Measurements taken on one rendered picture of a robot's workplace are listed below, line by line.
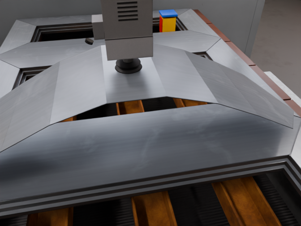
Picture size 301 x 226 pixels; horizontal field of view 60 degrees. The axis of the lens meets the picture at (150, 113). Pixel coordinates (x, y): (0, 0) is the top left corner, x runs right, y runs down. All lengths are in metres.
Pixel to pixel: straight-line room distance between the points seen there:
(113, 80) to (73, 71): 0.09
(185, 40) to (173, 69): 0.51
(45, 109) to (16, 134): 0.05
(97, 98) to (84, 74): 0.08
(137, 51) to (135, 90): 0.05
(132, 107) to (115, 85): 0.50
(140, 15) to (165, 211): 0.43
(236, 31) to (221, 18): 0.12
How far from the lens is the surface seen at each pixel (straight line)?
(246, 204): 0.66
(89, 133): 0.55
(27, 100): 0.47
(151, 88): 0.36
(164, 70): 0.42
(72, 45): 0.93
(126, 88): 0.37
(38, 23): 1.17
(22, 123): 0.42
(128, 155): 0.50
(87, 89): 0.39
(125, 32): 0.35
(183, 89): 0.38
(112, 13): 0.34
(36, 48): 0.95
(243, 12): 1.43
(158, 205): 0.63
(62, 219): 0.64
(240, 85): 0.52
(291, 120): 0.54
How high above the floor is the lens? 1.21
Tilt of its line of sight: 39 degrees down
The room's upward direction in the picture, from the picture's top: straight up
